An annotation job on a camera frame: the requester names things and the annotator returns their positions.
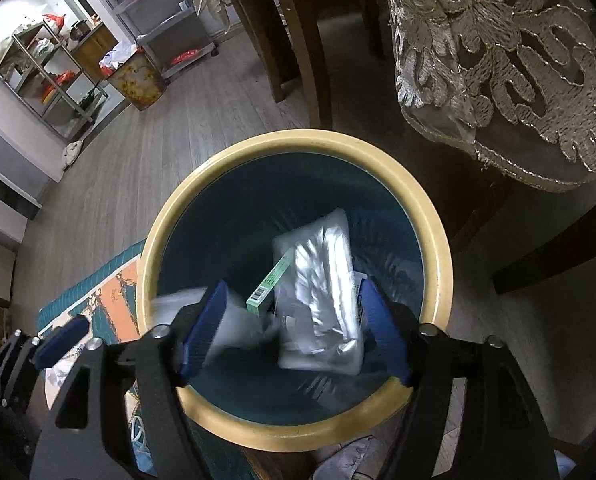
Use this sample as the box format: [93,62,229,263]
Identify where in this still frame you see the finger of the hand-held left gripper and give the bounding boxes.
[0,316,89,411]

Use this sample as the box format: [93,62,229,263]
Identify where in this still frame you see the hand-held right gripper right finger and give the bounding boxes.
[359,277,563,480]

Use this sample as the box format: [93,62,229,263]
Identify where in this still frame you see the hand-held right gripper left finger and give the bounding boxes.
[30,279,230,480]

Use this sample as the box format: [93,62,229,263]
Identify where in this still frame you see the large white paper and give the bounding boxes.
[45,355,81,396]

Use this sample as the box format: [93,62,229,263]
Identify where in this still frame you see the small white paper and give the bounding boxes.
[150,287,279,361]

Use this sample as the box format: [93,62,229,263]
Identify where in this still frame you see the green cardboard box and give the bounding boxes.
[246,255,295,318]

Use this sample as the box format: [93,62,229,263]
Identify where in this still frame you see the silver foil packet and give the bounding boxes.
[272,207,366,377]

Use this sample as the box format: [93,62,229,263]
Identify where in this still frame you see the blue face mask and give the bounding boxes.
[130,412,153,461]

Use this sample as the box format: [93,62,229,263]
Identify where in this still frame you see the yellow-rimmed teal bin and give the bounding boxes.
[136,130,453,453]

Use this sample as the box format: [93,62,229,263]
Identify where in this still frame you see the teal orange printed mat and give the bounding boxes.
[38,240,259,480]

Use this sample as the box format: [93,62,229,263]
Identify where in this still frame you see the person's patterned clothing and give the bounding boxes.
[323,435,393,480]

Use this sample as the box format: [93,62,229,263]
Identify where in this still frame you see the white slipper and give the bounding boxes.
[62,139,84,168]

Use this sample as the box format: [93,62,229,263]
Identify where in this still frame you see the grey metal shelf rack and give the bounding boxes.
[0,10,111,141]

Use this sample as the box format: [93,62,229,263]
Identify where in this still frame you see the black frying pan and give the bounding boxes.
[78,87,108,111]

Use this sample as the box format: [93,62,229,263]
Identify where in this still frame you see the floral metal bin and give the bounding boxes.
[106,55,167,111]

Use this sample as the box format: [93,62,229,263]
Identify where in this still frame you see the wooden chair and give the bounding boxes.
[277,0,386,131]

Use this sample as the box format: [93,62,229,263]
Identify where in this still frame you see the white crumpled plastic bags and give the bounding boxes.
[99,45,143,78]

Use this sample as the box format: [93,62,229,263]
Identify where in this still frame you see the wooden kitchen cabinet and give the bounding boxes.
[72,22,118,68]

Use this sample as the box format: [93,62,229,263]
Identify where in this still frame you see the wooden dining table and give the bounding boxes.
[228,0,596,296]

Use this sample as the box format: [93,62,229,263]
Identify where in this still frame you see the teal lace-trimmed tablecloth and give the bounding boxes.
[185,0,596,193]

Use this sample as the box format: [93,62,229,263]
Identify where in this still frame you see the grey rolling cart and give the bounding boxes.
[90,0,219,81]

